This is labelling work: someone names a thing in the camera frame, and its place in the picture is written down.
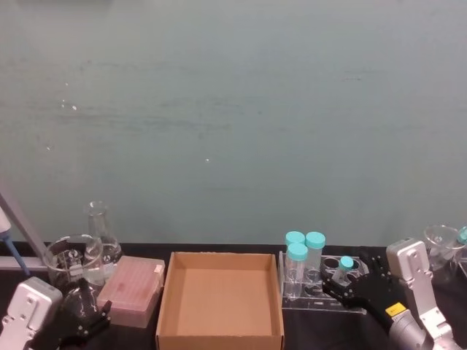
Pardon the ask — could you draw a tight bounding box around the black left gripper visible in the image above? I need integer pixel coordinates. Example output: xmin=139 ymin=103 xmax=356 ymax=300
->
xmin=34 ymin=278 xmax=112 ymax=350

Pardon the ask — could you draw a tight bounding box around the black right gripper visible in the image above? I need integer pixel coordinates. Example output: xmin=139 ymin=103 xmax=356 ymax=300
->
xmin=322 ymin=250 xmax=405 ymax=331

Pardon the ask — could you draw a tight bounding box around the small tube with teal cap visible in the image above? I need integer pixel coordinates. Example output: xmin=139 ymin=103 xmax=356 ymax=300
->
xmin=330 ymin=256 xmax=355 ymax=286

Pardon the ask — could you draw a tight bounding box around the pink pipette tip box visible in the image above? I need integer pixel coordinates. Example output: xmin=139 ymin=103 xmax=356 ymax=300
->
xmin=96 ymin=255 xmax=166 ymax=317

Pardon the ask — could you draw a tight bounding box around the clear glass beaker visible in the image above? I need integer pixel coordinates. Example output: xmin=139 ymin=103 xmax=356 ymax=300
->
xmin=44 ymin=234 xmax=104 ymax=292

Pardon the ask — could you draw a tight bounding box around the clear acrylic tube rack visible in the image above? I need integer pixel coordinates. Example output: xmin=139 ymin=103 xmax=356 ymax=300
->
xmin=278 ymin=250 xmax=368 ymax=316

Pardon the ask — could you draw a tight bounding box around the black table cloth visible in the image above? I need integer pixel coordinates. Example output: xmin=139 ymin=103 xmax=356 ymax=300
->
xmin=0 ymin=240 xmax=467 ymax=350

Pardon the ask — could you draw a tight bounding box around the clear glass conical flask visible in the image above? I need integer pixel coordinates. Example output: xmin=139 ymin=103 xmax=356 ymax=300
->
xmin=83 ymin=201 xmax=123 ymax=273

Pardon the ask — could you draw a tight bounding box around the clear glass funnel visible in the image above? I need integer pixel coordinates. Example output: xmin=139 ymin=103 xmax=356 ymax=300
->
xmin=422 ymin=225 xmax=461 ymax=282

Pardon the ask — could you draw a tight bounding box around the grey metal stand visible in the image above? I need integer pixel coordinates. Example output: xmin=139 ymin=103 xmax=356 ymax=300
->
xmin=0 ymin=190 xmax=50 ymax=271

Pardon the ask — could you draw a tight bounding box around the white and blue pipette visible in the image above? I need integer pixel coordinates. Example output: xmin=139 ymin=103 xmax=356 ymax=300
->
xmin=0 ymin=207 xmax=31 ymax=277

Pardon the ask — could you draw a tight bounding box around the brown cardboard box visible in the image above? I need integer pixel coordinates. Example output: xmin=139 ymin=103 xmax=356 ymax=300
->
xmin=155 ymin=251 xmax=285 ymax=350

